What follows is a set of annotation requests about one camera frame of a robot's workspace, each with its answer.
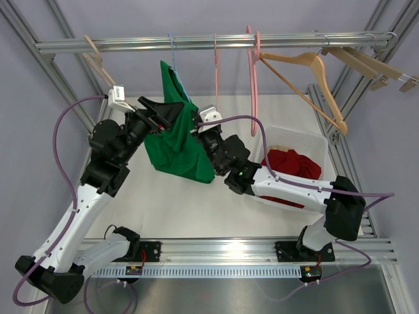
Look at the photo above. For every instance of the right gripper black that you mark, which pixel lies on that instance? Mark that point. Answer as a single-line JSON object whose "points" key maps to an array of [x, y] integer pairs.
{"points": [[198, 118]]}

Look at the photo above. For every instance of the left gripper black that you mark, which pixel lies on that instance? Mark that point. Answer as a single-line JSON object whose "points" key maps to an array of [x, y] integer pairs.
{"points": [[166, 112]]}

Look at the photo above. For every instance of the green t shirt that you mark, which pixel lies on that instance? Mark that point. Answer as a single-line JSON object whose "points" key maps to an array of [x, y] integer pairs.
{"points": [[176, 151]]}

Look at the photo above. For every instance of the beige t shirt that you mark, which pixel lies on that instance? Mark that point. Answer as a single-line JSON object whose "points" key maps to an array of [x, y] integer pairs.
{"points": [[278, 147]]}

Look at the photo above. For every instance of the blue wire hanger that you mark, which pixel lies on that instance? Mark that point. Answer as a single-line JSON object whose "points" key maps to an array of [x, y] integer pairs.
{"points": [[176, 68]]}

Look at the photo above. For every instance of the red t shirt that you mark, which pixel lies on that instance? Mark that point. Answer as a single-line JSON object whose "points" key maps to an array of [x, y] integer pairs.
{"points": [[295, 164]]}

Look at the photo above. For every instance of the pink wire hanger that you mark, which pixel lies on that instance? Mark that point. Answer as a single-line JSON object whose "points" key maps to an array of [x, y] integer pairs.
{"points": [[217, 68]]}

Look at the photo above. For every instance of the pink plastic hanger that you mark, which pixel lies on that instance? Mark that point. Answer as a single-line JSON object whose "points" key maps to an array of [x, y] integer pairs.
{"points": [[253, 57]]}

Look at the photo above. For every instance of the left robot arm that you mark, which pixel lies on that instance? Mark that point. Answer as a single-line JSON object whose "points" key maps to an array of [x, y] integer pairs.
{"points": [[57, 268]]}

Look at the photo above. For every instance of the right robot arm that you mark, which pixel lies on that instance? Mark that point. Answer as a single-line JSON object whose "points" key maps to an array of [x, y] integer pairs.
{"points": [[338, 202]]}

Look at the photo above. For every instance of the beige plastic hanger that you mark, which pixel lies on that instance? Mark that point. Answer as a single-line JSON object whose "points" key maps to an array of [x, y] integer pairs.
{"points": [[94, 60]]}

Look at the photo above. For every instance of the wooden hanger with bar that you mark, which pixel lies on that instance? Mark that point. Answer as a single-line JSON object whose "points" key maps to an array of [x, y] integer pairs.
{"points": [[313, 62]]}

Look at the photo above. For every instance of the tan clip hanger near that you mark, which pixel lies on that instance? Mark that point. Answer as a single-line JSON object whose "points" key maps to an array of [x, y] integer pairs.
{"points": [[368, 66]]}

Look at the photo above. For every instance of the tan clip hanger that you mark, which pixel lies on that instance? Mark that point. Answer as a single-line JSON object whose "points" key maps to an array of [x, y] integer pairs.
{"points": [[368, 66], [397, 74]]}

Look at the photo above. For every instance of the tan clip hanger far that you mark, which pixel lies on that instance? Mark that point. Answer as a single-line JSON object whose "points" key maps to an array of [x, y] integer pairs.
{"points": [[397, 74]]}

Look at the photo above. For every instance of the white plastic basket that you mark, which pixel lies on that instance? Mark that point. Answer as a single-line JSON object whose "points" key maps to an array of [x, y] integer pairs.
{"points": [[294, 140]]}

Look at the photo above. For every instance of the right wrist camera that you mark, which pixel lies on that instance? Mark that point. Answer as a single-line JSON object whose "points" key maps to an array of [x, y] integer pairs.
{"points": [[210, 116]]}

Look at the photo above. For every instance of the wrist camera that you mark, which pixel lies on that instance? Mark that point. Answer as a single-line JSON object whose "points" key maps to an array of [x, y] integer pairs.
{"points": [[116, 100], [210, 116]]}

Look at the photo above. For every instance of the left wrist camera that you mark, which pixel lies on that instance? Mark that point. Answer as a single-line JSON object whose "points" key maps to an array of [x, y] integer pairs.
{"points": [[116, 100]]}

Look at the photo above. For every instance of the aluminium front rail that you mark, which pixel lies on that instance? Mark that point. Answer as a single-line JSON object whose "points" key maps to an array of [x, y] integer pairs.
{"points": [[257, 250]]}

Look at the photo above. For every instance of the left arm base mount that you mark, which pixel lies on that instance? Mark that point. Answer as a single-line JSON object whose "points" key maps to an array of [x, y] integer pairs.
{"points": [[144, 251]]}

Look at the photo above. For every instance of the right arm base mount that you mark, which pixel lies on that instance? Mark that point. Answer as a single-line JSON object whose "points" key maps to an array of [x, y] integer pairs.
{"points": [[287, 251]]}

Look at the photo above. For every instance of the white slotted cable duct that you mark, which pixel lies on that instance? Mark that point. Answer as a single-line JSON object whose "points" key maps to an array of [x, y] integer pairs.
{"points": [[197, 272]]}

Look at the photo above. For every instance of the aluminium hanging rail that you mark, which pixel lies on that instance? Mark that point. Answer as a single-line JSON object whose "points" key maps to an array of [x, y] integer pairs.
{"points": [[208, 42]]}

